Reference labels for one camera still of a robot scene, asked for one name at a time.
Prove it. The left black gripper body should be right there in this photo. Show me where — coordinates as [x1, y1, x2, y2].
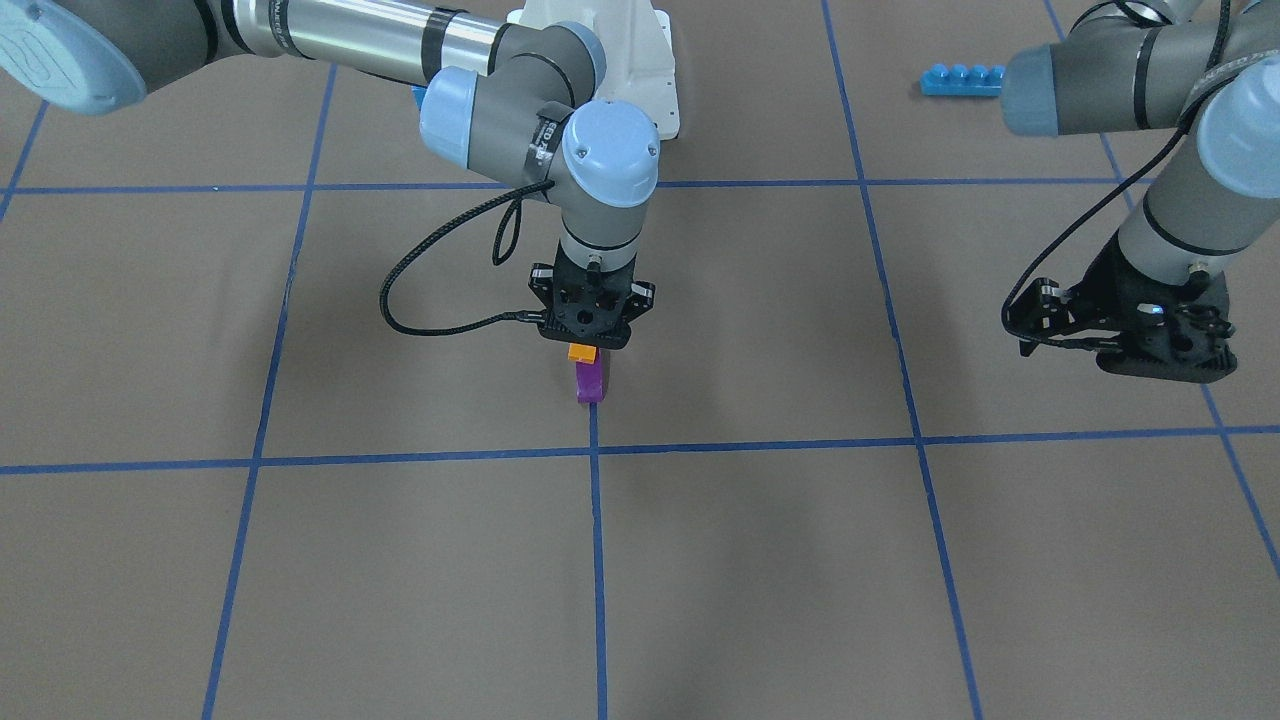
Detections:
[1004, 240, 1238, 384]

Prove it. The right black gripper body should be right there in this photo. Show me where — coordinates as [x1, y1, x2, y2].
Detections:
[529, 255, 657, 348]

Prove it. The orange trapezoid block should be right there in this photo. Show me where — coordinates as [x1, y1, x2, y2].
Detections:
[566, 343, 600, 365]

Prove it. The purple trapezoid block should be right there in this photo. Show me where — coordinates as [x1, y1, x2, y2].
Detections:
[573, 356, 607, 405]

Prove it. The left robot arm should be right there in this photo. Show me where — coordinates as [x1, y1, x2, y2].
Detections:
[1001, 1, 1279, 384]

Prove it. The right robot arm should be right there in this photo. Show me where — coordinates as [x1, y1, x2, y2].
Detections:
[1, 1, 660, 350]

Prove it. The long blue block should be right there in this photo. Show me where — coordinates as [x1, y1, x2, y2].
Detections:
[918, 63, 1006, 97]

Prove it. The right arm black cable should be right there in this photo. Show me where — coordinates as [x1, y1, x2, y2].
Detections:
[379, 181, 561, 336]

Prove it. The white camera stand pole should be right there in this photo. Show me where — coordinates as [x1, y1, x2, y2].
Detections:
[506, 1, 681, 141]

